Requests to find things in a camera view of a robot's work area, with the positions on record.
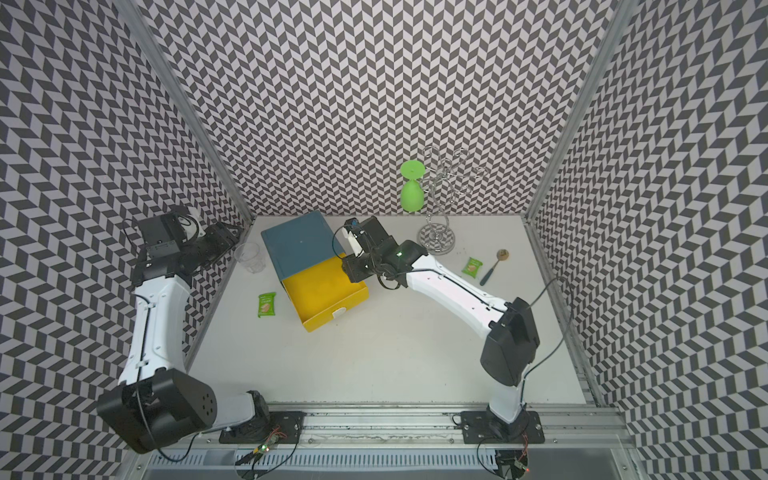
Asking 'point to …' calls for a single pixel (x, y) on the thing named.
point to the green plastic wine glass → (412, 194)
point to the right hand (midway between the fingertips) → (354, 268)
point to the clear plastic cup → (249, 255)
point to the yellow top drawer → (324, 292)
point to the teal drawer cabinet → (298, 244)
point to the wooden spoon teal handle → (502, 255)
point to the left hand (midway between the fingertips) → (238, 235)
